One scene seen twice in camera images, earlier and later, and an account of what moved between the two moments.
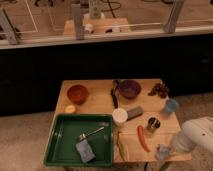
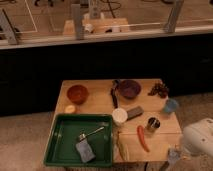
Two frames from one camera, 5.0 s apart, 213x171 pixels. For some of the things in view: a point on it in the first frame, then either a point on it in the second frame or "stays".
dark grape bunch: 160,89 stays
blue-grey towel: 162,151 -> 173,155
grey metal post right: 172,21 stays
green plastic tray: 61,149 stays
